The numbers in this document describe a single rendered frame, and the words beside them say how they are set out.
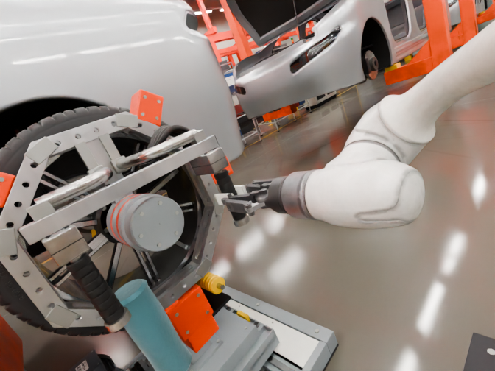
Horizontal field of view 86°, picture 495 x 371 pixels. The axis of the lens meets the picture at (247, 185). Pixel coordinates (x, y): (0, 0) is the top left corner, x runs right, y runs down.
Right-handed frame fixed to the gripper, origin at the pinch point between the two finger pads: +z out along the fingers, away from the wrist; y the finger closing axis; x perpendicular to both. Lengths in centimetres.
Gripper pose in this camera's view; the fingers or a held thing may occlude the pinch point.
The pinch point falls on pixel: (230, 195)
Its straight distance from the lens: 67.3
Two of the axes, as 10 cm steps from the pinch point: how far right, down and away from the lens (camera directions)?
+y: 6.6, -4.7, 5.9
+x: -3.7, -8.8, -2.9
